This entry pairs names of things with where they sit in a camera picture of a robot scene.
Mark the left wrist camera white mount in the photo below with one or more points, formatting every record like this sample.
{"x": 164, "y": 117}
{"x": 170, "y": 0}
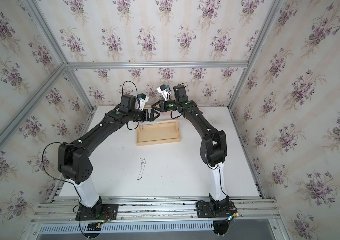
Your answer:
{"x": 143, "y": 99}

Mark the wooden jewelry display stand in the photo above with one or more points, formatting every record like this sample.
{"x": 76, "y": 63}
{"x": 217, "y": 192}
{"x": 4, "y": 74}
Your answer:
{"x": 163, "y": 132}

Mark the aluminium mounting rail frame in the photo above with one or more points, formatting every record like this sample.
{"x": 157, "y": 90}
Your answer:
{"x": 151, "y": 218}

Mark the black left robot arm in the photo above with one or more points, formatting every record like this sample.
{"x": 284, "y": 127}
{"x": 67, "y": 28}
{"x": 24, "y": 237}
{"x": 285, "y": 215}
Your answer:
{"x": 74, "y": 158}

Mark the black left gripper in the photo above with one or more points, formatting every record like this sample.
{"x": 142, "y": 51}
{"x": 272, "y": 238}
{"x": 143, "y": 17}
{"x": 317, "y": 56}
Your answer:
{"x": 146, "y": 117}

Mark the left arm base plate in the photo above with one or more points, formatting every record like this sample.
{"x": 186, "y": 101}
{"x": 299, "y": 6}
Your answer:
{"x": 97, "y": 213}

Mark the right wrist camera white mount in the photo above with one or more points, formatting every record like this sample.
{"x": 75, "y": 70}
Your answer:
{"x": 164, "y": 90}

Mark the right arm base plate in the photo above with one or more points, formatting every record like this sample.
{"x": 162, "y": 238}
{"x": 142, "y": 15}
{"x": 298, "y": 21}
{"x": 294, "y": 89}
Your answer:
{"x": 216, "y": 209}

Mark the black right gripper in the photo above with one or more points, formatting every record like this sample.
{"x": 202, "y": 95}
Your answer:
{"x": 162, "y": 105}

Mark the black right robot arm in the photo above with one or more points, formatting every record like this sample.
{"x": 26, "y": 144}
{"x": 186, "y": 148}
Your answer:
{"x": 213, "y": 149}

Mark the pink pen holder cup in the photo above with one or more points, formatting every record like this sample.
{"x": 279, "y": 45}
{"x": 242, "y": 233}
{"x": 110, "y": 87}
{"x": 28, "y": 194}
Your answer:
{"x": 166, "y": 113}

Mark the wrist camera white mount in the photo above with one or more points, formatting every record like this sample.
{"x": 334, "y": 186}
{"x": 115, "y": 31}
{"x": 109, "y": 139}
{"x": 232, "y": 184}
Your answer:
{"x": 164, "y": 90}
{"x": 143, "y": 99}

